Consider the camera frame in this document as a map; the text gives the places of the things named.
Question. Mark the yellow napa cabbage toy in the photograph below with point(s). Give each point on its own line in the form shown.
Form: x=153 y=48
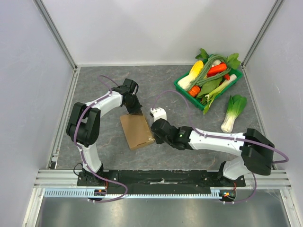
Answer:
x=186 y=81

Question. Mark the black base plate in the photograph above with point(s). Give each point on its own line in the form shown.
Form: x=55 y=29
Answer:
x=161 y=181

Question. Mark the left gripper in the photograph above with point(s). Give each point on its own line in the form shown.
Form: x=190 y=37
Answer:
x=137 y=109

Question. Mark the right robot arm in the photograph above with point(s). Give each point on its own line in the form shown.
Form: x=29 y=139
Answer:
x=253 y=150

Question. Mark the green long beans toy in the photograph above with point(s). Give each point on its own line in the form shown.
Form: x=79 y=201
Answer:
x=200 y=80

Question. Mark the grey slotted cable duct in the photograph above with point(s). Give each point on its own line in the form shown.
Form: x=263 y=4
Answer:
x=94 y=194

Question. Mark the bok choy toy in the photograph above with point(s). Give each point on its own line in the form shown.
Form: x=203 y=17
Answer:
x=236 y=105

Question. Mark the white green leek toy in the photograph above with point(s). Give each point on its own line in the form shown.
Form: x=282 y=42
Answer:
x=213 y=94

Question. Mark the brown cardboard express box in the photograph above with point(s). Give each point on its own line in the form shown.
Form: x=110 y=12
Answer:
x=137 y=131

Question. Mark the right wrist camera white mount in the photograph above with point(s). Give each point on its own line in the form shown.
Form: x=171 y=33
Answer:
x=158 y=113

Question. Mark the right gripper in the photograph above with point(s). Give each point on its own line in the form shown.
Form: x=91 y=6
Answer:
x=155 y=130

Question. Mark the orange carrot toy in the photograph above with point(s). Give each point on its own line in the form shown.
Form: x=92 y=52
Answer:
x=217 y=69

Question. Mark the green leafy vegetable toy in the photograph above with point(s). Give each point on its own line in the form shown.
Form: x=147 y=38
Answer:
x=205 y=90

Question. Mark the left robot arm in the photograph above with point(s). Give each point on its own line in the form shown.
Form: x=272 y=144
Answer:
x=84 y=123

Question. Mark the small orange pumpkin toy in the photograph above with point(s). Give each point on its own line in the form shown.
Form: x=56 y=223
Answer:
x=194 y=91

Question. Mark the green plastic tray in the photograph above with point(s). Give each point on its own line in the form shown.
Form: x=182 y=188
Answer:
x=235 y=62

